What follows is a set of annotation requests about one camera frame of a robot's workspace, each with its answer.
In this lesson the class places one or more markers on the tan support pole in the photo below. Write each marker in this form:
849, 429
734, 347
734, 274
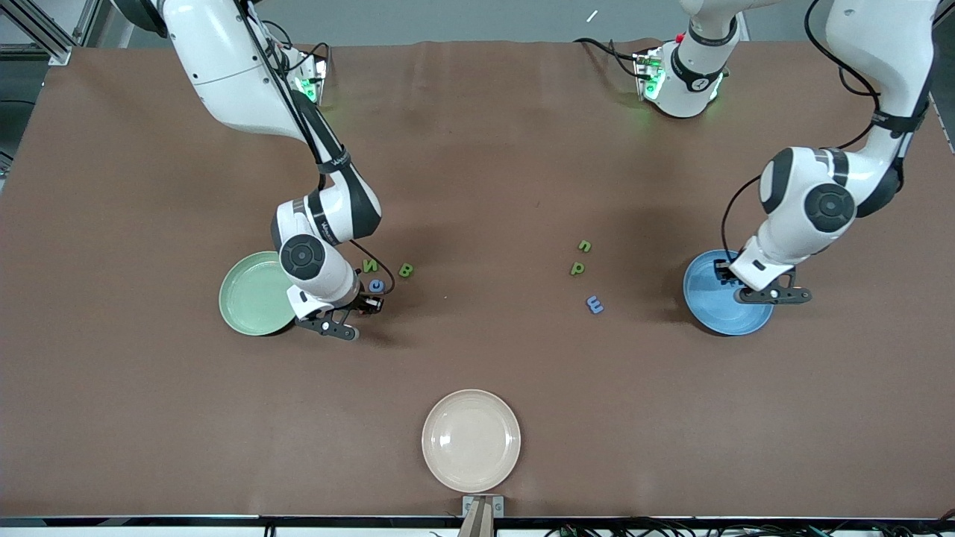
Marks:
477, 522

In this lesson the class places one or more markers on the beige round plate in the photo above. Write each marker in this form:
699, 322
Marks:
471, 440

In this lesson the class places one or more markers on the brown table mat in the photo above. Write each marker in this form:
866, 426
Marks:
477, 186

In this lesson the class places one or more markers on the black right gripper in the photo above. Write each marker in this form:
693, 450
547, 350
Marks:
362, 301

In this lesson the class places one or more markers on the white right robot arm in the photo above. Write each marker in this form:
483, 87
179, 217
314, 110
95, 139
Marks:
224, 67

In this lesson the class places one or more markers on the blue lowercase letter m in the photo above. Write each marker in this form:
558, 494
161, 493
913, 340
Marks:
595, 304

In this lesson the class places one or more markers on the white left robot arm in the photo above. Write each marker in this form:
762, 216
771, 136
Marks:
880, 45

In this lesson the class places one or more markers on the aluminium frame profile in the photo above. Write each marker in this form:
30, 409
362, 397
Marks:
56, 48

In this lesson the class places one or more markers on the blue round plate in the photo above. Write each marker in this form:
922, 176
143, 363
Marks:
709, 306

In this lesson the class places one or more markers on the grey metal mount bracket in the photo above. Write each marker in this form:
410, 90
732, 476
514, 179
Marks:
468, 507

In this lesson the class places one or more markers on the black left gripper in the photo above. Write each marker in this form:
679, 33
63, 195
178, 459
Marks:
724, 273

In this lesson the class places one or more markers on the green capital letter N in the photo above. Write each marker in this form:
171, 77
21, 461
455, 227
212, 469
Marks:
371, 265

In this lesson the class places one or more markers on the green round plate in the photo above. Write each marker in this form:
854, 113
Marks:
250, 298

